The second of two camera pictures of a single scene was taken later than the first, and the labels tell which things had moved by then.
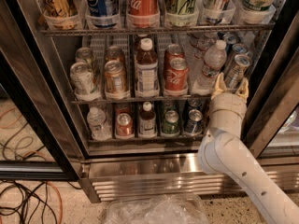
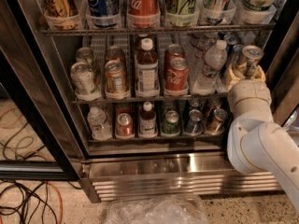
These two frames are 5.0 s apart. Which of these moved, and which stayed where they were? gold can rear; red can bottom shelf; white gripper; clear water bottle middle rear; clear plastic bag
Moved: white gripper
Stayed: clear water bottle middle rear; red can bottom shelf; clear plastic bag; gold can rear
